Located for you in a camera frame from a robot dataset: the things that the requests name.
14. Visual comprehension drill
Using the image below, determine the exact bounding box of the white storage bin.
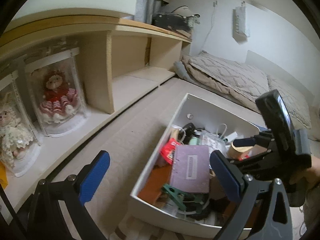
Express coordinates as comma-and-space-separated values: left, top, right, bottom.
129, 94, 260, 238

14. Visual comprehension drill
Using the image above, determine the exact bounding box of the right hand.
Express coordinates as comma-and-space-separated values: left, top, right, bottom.
289, 155, 320, 190

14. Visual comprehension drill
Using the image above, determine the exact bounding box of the beige quilted pillow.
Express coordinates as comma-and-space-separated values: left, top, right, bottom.
181, 51, 269, 113

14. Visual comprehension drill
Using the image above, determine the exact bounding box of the cream dress doll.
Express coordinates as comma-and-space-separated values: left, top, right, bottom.
1, 103, 34, 167

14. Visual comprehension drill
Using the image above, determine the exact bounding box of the red dress doll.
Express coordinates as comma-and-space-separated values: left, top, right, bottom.
39, 70, 79, 124

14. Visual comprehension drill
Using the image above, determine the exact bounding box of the black bag on shelf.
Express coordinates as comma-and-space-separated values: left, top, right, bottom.
152, 5, 201, 36

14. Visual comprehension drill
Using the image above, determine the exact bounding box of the wooden bedside shelf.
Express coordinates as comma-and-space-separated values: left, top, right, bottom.
1, 15, 191, 209

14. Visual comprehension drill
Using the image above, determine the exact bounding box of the hanging white paper bag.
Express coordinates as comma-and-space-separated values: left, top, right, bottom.
233, 1, 251, 41

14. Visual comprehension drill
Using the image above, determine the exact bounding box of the purple printed cardboard box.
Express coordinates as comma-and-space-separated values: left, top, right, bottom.
169, 145, 210, 193

